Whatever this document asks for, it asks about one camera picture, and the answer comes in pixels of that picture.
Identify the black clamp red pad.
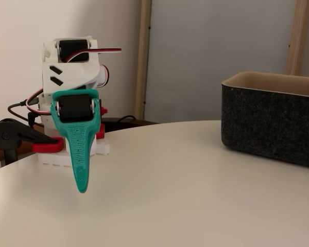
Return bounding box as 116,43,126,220
0,117,64,165

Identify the dark grey felt box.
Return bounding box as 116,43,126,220
220,71,309,169

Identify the black cable grey plug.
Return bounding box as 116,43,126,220
7,99,42,125

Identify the thin black cable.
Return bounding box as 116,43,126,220
102,115,138,129

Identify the black power cable plug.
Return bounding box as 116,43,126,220
27,111,42,127

